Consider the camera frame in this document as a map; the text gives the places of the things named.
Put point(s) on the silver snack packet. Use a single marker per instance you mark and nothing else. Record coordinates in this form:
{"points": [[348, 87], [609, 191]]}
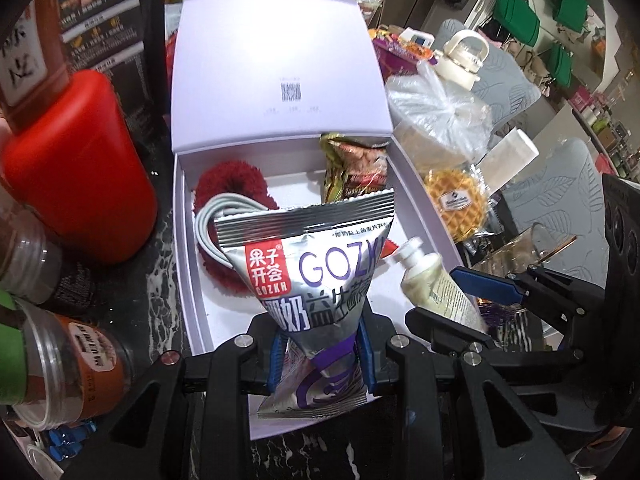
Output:
{"points": [[300, 270]]}

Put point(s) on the wrapped round waffle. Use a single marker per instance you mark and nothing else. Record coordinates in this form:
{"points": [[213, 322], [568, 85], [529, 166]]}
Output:
{"points": [[455, 200]]}

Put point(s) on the black stand-up pouch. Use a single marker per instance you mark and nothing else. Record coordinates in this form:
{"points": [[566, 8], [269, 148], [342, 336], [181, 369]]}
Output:
{"points": [[100, 25]]}

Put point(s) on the tall jar of brown powder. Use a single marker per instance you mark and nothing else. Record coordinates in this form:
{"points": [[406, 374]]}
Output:
{"points": [[45, 35]]}

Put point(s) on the clear knotted plastic bag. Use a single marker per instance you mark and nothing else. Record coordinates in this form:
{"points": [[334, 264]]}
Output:
{"points": [[435, 110]]}

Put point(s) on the lavender gift box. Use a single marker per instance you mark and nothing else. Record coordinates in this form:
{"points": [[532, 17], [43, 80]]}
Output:
{"points": [[280, 35]]}

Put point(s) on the purple instant noodle bowl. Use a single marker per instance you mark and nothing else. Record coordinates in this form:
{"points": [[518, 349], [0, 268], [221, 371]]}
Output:
{"points": [[395, 60]]}

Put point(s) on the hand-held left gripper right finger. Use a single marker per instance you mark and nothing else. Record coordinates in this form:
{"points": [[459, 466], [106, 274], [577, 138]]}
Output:
{"points": [[365, 360]]}

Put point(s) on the white kettle-shaped bottle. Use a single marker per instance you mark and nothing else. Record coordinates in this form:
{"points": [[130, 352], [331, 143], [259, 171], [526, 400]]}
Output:
{"points": [[462, 60]]}

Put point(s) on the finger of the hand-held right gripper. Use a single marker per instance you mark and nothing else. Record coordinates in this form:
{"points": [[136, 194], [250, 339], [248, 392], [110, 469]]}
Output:
{"points": [[482, 282], [440, 327]]}

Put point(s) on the clear jar of dark powder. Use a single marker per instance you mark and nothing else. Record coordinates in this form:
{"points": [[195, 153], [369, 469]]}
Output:
{"points": [[20, 255]]}

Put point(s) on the red plastic bottle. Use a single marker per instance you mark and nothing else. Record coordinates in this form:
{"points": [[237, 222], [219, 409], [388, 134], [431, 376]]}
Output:
{"points": [[75, 160]]}

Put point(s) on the white squeeze tube bottle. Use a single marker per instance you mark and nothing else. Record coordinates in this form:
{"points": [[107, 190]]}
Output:
{"points": [[435, 280]]}

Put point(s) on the purple yarn scrunchie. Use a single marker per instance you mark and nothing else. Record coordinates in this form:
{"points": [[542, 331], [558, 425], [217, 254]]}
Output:
{"points": [[500, 314]]}

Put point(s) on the brown snack packet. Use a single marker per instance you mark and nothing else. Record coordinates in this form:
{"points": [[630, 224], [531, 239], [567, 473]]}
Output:
{"points": [[355, 170]]}

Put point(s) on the small blue white box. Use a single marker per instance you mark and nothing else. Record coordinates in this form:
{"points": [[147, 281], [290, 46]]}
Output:
{"points": [[417, 37]]}

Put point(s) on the clear glass cup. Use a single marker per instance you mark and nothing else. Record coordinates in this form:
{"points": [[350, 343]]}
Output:
{"points": [[530, 245]]}

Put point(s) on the green lid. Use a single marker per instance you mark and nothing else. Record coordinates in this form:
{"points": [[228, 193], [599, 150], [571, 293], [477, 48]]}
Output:
{"points": [[10, 355]]}

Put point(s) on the green tote bag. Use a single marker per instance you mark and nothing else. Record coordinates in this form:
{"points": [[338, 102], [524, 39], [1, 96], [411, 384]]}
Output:
{"points": [[517, 10], [560, 65], [572, 2]]}

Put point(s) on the cluttered shelf of bottles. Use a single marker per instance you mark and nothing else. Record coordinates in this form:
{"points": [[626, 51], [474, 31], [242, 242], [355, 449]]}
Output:
{"points": [[605, 120]]}

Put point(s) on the red fluffy scrunchie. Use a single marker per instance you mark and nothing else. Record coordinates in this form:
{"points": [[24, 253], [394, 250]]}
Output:
{"points": [[235, 180]]}

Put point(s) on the small blue plastic parts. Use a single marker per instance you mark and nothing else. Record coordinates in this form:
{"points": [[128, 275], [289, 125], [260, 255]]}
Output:
{"points": [[70, 437]]}

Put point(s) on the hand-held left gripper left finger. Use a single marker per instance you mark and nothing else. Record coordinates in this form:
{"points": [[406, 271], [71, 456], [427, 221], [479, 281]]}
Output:
{"points": [[275, 360]]}

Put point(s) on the clear jar of orange powder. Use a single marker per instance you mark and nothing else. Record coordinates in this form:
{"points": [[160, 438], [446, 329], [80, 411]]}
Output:
{"points": [[75, 360]]}

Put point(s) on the grey leaf-pattern chair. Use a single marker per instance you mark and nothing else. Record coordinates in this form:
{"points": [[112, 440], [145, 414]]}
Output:
{"points": [[560, 195], [505, 90]]}

